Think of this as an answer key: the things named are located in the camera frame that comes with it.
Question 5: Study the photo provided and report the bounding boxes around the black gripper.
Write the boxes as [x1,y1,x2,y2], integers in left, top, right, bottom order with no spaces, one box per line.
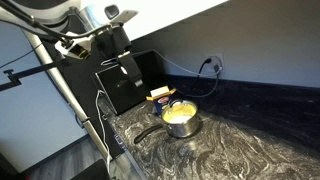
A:
[95,26,143,87]

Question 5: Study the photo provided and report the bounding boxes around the glass pot lid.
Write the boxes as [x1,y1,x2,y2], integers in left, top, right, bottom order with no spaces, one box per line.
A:
[162,101,197,124]

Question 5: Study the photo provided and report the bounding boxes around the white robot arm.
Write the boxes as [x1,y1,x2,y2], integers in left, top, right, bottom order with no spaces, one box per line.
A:
[0,0,137,60]

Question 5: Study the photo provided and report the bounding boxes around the black appliance box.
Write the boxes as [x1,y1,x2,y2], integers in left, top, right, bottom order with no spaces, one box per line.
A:
[92,51,167,115]

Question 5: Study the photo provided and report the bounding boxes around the blue pasta box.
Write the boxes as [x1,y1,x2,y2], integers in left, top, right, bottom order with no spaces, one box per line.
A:
[146,86,176,115]

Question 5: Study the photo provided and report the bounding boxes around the silver metal pole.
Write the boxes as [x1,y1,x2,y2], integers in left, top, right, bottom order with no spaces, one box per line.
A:
[23,30,111,160]

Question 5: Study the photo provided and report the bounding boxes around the white cable on wall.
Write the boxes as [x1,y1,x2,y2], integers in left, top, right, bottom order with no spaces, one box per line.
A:
[131,49,224,76]

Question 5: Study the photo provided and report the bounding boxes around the white cable on counter edge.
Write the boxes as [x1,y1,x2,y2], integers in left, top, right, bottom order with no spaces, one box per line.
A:
[95,89,113,173]

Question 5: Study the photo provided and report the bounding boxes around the black power cable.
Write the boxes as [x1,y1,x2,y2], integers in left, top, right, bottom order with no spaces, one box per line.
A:
[174,58,221,99]

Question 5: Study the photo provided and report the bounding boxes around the steel pot with black handle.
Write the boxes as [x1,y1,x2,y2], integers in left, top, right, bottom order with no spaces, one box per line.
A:
[134,99,200,144]

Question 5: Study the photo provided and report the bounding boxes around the white wall outlet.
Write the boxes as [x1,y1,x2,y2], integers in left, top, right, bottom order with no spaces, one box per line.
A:
[204,53,224,77]

